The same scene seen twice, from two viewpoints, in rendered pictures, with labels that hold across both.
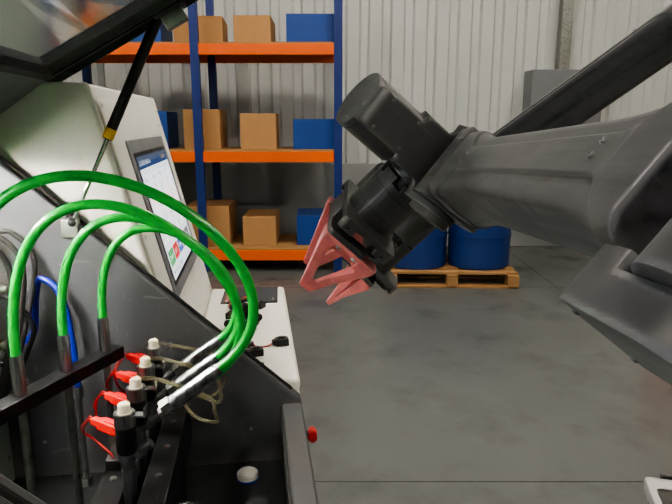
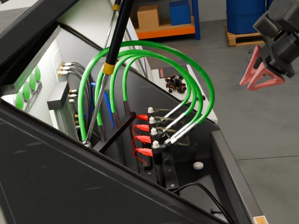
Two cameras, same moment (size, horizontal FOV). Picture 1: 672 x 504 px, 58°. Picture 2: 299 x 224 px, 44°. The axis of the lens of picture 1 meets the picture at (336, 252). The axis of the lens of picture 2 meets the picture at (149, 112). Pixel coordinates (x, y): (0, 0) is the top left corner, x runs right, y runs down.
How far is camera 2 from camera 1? 0.31 m
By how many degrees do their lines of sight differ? 15
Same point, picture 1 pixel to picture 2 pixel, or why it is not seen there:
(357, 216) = (277, 58)
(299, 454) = (228, 156)
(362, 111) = (285, 15)
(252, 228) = (143, 18)
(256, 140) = not seen: outside the picture
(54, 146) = (88, 16)
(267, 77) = not seen: outside the picture
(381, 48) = not seen: outside the picture
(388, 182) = (292, 41)
